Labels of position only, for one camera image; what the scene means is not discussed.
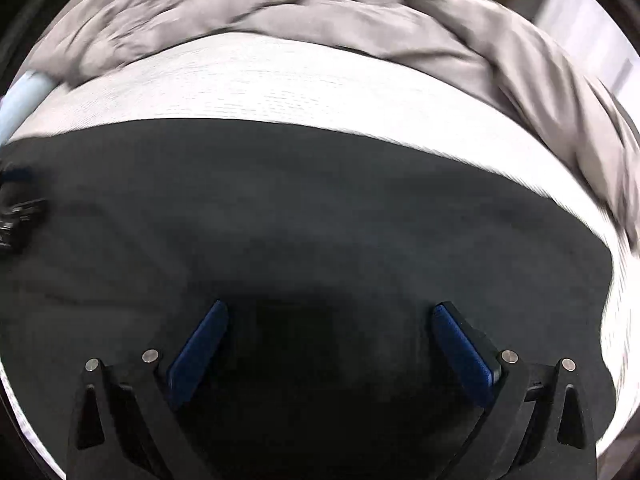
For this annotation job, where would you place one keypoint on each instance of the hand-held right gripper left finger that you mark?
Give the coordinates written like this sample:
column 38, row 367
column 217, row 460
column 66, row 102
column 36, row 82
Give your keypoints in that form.
column 197, row 350

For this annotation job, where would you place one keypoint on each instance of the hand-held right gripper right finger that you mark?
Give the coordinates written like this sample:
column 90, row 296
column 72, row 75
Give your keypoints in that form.
column 462, row 355

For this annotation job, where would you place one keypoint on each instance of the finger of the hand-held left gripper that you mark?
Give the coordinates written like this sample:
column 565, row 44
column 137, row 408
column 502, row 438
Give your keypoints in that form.
column 15, row 171
column 25, row 208

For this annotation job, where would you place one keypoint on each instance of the black pants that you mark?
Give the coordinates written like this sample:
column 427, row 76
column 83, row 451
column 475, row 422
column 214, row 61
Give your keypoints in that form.
column 300, row 220

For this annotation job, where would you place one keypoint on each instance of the light blue pillow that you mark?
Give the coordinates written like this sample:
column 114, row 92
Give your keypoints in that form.
column 20, row 100

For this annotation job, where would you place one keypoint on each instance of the bed with honeycomb patterned sheet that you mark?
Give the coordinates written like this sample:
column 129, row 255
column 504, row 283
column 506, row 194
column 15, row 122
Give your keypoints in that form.
column 300, row 85

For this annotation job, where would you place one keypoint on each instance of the grey quilted duvet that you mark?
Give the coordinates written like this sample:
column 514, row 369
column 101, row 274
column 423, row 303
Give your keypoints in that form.
column 300, row 0

